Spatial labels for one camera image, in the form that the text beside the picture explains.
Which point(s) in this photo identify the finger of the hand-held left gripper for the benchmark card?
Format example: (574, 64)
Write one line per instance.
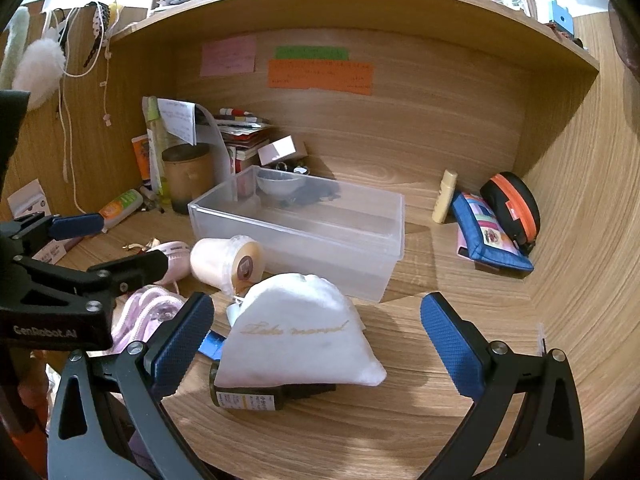
(75, 226)
(135, 267)

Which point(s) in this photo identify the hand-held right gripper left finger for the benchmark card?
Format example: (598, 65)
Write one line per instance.
(185, 342)

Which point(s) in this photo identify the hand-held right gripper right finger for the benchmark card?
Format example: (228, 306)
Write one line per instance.
(450, 345)

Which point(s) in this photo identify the pale pink handheld fan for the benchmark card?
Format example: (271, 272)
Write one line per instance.
(172, 255)

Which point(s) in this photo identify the cream cup with brown lid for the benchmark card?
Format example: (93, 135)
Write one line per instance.
(215, 260)

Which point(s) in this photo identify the dark green labelled can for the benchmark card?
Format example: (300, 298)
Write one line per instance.
(250, 400)

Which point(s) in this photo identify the clear plastic storage box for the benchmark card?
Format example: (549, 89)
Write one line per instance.
(320, 240)

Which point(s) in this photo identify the wooden desktop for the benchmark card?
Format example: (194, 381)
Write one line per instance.
(375, 410)

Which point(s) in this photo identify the small blue packet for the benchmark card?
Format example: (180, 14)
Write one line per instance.
(210, 346)

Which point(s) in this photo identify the pink packet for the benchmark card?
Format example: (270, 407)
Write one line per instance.
(57, 251)

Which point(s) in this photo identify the green and orange tube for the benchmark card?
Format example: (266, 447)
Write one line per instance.
(120, 207)

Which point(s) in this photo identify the white card package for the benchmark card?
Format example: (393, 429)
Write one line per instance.
(27, 200)

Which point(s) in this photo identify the brown cylindrical jar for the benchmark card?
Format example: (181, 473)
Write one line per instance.
(187, 180)

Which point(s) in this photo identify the blue patchwork pouch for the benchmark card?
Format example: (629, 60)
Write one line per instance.
(470, 220)

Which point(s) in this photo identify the curled white receipt paper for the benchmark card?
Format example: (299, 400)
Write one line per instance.
(177, 120)

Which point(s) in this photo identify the cream tube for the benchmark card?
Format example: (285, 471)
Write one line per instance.
(445, 197)

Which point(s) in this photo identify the white fluffy plush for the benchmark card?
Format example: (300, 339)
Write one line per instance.
(37, 72)

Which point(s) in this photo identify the black case with orange zip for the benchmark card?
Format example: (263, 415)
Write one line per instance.
(520, 200)

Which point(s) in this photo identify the stack of books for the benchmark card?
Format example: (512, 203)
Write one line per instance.
(245, 137)

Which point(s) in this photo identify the red and white marker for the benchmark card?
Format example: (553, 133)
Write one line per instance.
(235, 111)

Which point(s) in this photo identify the small white box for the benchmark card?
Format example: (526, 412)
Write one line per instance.
(277, 149)

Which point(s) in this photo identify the black and white headband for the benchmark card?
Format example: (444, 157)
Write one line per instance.
(97, 35)

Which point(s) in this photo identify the pale green plush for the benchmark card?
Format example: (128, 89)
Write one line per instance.
(15, 40)

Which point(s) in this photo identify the pink sticky note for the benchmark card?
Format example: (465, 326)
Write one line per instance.
(229, 55)

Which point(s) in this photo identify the orange sticky note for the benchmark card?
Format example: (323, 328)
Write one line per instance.
(320, 77)

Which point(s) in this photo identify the green sticky note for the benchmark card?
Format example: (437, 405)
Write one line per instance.
(310, 53)

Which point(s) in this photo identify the wooden desk shelf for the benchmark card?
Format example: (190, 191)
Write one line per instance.
(400, 15)

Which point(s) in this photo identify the blue plastic item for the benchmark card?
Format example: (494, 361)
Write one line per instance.
(561, 17)

